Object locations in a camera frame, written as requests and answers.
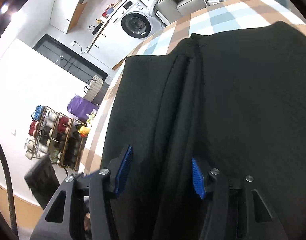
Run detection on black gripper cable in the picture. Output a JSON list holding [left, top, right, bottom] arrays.
[[0, 131, 19, 240]]

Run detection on checked tablecloth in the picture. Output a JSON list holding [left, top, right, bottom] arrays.
[[79, 0, 306, 170]]

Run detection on grey sofa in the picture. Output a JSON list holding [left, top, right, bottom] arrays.
[[155, 0, 211, 25]]

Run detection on red plastic basket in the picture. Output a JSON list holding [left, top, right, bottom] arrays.
[[103, 4, 116, 18]]

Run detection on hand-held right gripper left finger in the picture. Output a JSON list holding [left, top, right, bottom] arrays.
[[29, 144, 133, 240]]

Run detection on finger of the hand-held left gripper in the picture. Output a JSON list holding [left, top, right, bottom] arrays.
[[77, 170, 101, 180]]

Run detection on white wall cabinets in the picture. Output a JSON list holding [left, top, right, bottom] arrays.
[[67, 0, 106, 34]]

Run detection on group of assorted shoes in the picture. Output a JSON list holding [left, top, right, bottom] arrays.
[[25, 105, 87, 169]]

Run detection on black power cable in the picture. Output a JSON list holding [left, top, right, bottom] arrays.
[[72, 40, 90, 54]]

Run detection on dark glass door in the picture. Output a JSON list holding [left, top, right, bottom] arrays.
[[33, 34, 109, 80]]

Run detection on purple bag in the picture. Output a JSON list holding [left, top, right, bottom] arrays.
[[67, 94, 100, 123]]

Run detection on metal shoe rack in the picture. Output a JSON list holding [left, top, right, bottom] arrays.
[[24, 105, 90, 172]]

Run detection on black knit sweater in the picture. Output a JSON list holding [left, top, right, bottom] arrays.
[[99, 21, 306, 240]]

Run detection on woven laundry basket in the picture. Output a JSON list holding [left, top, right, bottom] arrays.
[[83, 75, 110, 105]]

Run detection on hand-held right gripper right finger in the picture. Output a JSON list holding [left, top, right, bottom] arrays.
[[191, 157, 289, 240]]

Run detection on white washing machine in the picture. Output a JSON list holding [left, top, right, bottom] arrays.
[[109, 0, 168, 40]]

